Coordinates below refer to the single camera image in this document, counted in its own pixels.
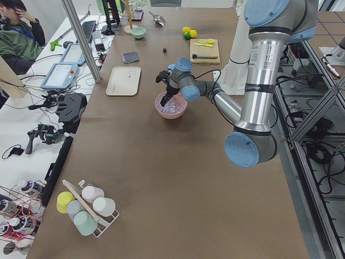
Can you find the pale white-green cup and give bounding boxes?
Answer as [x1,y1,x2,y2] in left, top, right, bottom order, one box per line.
[92,197,116,217]

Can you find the black keyboard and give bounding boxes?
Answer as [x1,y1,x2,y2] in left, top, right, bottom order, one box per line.
[81,20,96,43]

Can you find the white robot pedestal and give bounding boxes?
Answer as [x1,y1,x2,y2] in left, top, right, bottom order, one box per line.
[220,1,252,95]

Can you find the clear ice cubes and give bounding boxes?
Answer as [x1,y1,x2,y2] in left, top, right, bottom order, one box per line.
[156,96,185,115]

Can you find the pink cup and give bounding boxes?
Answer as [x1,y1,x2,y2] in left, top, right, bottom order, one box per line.
[81,186,105,203]

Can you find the seated person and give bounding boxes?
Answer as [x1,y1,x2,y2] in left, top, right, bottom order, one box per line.
[1,1,46,75]

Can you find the wooden cup tree stand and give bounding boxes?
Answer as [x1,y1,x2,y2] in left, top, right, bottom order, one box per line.
[121,0,138,35]

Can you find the teach pendant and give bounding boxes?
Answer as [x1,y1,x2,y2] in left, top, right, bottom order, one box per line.
[40,62,78,90]
[60,43,86,66]

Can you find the wooden cutting board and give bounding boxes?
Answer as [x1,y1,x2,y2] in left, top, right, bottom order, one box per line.
[190,39,220,64]

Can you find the yellow plastic knife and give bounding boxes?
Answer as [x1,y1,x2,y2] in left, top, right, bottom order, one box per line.
[192,43,213,47]

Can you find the steel muddler black tip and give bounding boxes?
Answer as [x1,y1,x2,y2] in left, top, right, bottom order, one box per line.
[192,54,218,59]

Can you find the cream rabbit tray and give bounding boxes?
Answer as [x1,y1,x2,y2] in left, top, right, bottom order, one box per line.
[105,66,141,96]

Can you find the green lime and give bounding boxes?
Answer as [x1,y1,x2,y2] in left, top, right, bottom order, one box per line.
[184,32,191,40]

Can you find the teach pendant near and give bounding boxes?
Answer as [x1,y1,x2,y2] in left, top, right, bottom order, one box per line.
[40,62,78,90]

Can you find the mint green bowl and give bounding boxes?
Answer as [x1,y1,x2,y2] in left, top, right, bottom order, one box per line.
[131,26,146,39]

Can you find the white wire cup rack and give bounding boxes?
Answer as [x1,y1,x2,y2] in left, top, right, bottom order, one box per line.
[62,180,120,237]

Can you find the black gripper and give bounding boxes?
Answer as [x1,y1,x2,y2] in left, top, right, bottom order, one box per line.
[160,79,179,106]

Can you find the teach pendant far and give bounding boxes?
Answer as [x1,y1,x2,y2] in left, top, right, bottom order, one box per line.
[60,43,86,66]

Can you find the mint green cup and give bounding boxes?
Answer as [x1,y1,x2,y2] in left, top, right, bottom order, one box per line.
[73,211,98,236]

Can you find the yellow cup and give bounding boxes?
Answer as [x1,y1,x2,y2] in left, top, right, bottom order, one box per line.
[56,191,75,214]

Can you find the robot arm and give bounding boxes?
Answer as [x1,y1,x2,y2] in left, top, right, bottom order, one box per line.
[156,1,318,167]

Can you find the grey cup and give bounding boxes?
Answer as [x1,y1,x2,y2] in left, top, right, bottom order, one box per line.
[66,200,84,221]

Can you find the grey folded cloth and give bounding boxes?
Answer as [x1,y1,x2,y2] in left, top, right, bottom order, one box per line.
[122,52,139,64]

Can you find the lemon slice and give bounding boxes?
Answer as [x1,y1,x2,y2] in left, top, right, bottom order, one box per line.
[206,38,215,45]

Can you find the pink bowl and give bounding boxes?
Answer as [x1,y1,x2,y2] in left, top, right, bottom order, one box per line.
[155,92,188,119]

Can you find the whole yellow lemon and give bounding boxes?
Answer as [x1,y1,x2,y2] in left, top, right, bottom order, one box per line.
[181,26,191,34]

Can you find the metal ice scoop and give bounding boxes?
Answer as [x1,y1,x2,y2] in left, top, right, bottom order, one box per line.
[149,11,166,27]

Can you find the aluminium frame post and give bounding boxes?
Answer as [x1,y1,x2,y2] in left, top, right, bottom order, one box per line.
[61,0,101,83]

